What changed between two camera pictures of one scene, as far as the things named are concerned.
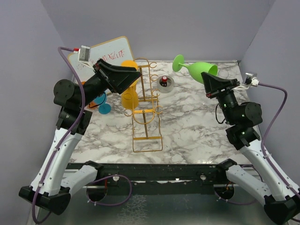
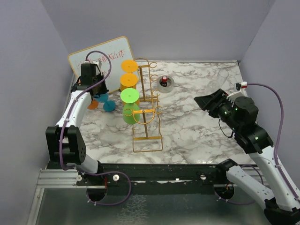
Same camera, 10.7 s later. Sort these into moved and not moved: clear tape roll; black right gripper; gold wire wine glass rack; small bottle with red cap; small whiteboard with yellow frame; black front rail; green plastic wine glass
Moved: green plastic wine glass; black right gripper
Not moved: clear tape roll; small bottle with red cap; small whiteboard with yellow frame; black front rail; gold wire wine glass rack
